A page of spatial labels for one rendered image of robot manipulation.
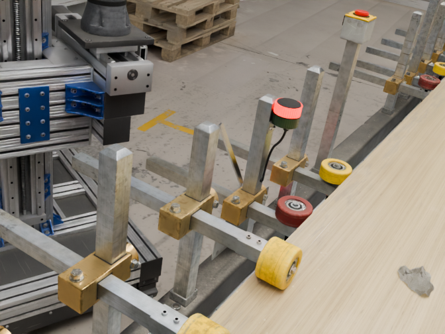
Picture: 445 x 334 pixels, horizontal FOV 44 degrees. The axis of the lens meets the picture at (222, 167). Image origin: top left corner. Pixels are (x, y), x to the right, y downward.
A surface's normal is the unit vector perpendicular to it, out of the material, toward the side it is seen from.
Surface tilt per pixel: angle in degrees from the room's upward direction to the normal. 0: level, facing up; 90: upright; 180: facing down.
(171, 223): 90
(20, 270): 0
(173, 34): 90
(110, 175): 90
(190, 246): 90
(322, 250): 0
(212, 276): 0
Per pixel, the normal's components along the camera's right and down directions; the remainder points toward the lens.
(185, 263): -0.53, 0.35
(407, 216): 0.15, -0.86
